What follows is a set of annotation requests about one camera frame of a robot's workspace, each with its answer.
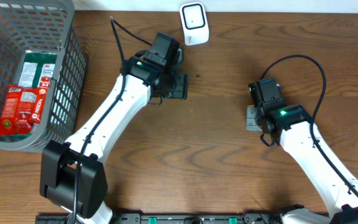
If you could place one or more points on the red Nescafe stick sachet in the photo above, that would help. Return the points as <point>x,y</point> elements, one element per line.
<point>44,82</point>

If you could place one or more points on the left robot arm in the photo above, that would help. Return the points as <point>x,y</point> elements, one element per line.
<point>72,173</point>

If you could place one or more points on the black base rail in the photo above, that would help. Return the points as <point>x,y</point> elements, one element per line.
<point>245,218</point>

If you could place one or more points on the green white 3M package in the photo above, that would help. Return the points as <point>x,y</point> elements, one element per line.
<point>35,67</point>

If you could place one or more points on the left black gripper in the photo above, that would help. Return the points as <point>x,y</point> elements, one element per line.
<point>181,92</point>

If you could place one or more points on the grey plastic mesh basket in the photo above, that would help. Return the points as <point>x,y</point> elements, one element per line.
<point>42,27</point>

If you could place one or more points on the white barcode scanner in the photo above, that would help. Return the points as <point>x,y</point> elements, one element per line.
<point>194,23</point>

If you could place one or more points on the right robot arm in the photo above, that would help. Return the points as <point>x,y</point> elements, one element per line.
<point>291,128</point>

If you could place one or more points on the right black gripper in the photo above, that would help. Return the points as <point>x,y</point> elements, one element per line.
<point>250,114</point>

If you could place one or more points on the red Nescafe coffee pack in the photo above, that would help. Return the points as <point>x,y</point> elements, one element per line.
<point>22,111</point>

